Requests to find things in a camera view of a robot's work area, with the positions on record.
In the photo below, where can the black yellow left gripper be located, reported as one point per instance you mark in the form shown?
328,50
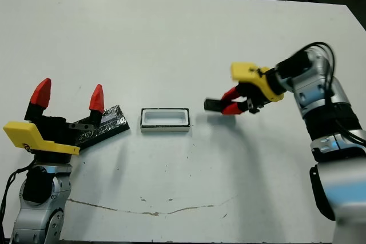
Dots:
51,134

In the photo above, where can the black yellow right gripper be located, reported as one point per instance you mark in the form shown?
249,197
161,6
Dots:
257,84

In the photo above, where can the black slim camera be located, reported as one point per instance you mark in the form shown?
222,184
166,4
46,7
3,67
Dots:
211,104

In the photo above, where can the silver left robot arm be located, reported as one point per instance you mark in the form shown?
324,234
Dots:
35,221

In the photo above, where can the black glossy box lid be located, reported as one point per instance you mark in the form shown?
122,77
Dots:
113,122

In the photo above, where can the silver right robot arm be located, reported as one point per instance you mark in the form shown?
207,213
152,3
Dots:
337,104

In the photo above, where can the white tray box base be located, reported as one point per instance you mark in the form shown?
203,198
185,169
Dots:
164,128

